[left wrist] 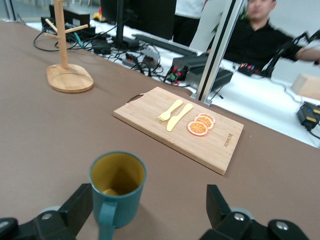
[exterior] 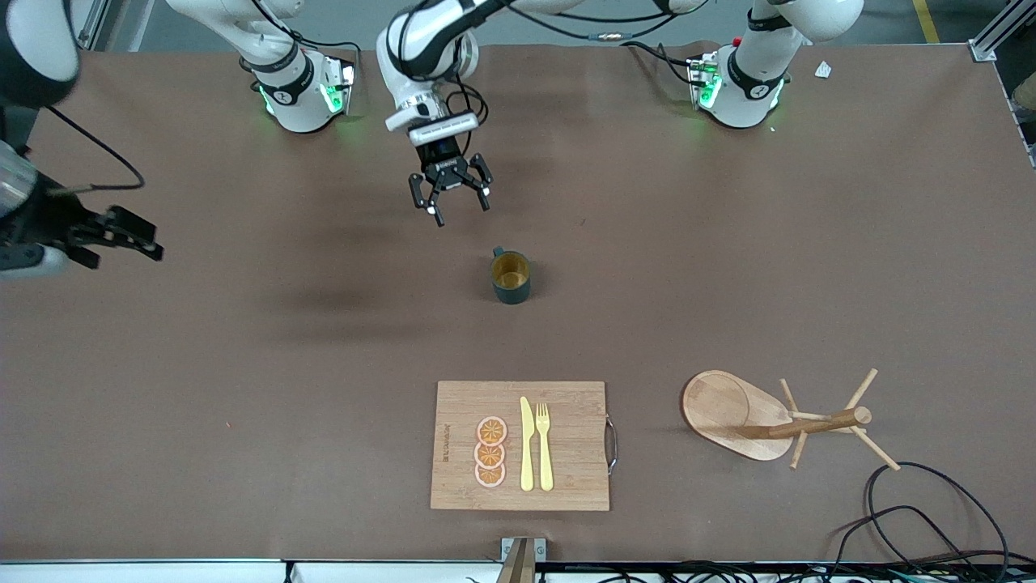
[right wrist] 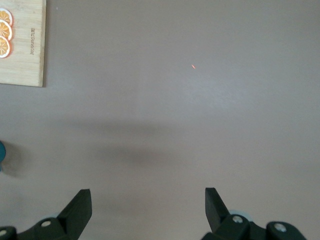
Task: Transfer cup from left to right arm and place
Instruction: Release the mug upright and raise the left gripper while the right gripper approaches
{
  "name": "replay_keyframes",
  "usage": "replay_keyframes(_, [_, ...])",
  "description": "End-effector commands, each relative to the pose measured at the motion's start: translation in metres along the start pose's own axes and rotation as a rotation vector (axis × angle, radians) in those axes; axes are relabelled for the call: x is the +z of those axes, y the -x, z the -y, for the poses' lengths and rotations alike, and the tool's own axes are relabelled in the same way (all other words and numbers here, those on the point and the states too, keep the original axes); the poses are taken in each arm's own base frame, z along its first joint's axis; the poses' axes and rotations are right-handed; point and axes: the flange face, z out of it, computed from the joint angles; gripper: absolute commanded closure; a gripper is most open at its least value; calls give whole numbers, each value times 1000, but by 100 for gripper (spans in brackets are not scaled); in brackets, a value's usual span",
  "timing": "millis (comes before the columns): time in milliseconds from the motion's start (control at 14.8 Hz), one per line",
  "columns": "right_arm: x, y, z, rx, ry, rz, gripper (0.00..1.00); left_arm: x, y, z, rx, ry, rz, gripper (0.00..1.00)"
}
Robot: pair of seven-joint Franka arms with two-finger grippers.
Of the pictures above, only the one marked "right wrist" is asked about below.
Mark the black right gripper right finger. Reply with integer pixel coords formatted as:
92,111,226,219
201,187,307,240

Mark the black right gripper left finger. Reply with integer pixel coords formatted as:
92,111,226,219
0,189,93,240

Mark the teal mug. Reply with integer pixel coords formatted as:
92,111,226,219
0,140,7,173

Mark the bamboo cutting board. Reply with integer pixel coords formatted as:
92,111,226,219
0,0,47,88

